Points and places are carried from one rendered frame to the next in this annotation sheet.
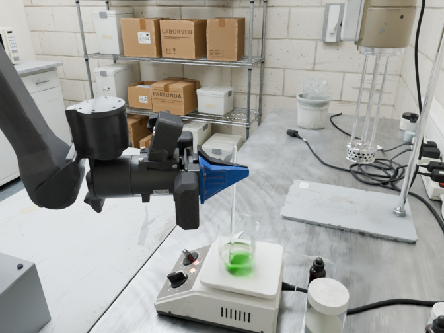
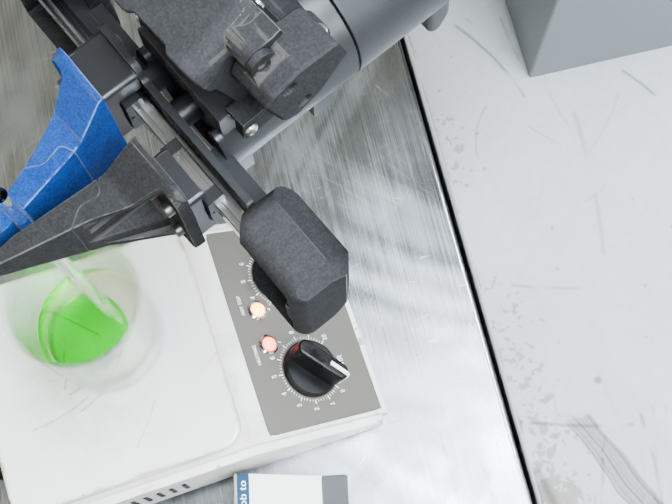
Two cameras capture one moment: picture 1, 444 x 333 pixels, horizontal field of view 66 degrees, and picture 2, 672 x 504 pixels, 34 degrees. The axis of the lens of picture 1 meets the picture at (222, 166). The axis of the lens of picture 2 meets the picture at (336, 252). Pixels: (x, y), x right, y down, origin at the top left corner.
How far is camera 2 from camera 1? 0.63 m
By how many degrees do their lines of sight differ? 80
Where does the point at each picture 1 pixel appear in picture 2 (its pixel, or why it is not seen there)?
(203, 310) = not seen: hidden behind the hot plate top
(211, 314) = not seen: hidden behind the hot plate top
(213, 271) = (160, 281)
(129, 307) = (391, 207)
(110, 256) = (618, 319)
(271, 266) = (12, 396)
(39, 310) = (531, 28)
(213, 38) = not seen: outside the picture
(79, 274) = (620, 211)
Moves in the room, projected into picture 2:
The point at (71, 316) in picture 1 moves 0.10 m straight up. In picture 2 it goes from (494, 108) to (517, 32)
